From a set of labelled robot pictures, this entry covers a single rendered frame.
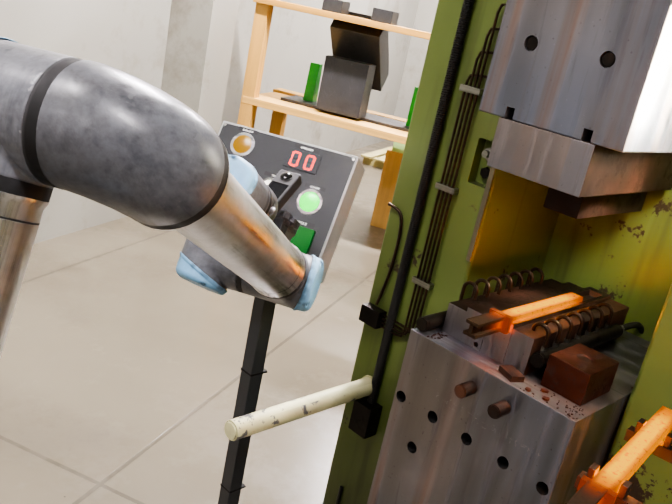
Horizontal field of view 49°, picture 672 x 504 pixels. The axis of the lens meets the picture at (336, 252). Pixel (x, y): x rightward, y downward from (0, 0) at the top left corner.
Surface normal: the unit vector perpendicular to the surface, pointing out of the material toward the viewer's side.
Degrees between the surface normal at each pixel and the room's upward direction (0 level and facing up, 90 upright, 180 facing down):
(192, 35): 90
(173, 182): 97
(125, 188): 114
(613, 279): 90
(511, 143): 90
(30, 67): 36
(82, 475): 0
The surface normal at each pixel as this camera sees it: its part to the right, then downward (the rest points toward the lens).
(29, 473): 0.19, -0.93
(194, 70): -0.37, 0.22
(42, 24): 0.91, 0.29
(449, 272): -0.70, 0.09
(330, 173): -0.20, -0.26
